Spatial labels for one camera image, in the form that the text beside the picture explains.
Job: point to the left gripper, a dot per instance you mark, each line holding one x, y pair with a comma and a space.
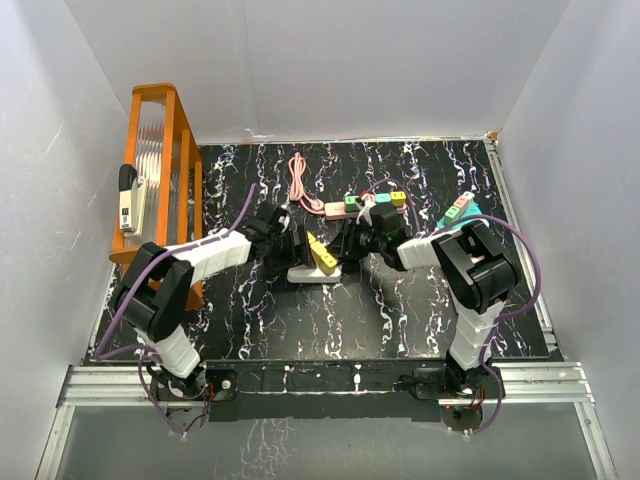
296, 256

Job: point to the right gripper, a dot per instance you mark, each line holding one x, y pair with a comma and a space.
344, 245

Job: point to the white triangular power strip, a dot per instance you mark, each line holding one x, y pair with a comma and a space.
304, 274

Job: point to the yellow plug adapter three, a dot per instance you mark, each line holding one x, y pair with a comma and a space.
327, 263

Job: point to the pink power strip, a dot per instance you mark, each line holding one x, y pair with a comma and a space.
340, 210

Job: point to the blue plug adapter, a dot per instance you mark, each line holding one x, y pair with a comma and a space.
383, 198

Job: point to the yellow plug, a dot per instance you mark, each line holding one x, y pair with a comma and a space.
398, 199

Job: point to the yellow plug adapter two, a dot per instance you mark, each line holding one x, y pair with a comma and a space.
319, 252

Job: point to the green plug adapter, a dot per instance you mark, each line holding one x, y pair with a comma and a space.
351, 202

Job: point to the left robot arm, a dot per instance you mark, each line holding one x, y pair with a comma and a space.
154, 293

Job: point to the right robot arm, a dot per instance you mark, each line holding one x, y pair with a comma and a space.
475, 264

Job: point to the teal triangular power strip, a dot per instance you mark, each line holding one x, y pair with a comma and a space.
469, 216

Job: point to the white black stapler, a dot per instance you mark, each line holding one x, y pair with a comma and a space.
132, 197

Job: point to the orange wooden rack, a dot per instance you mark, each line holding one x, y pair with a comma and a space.
161, 148

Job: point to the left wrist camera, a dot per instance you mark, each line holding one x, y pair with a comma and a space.
283, 217

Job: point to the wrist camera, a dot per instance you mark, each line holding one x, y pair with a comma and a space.
283, 217
365, 204

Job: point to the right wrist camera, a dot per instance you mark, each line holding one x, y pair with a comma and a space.
365, 204

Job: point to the aluminium frame rail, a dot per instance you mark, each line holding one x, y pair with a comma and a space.
336, 390

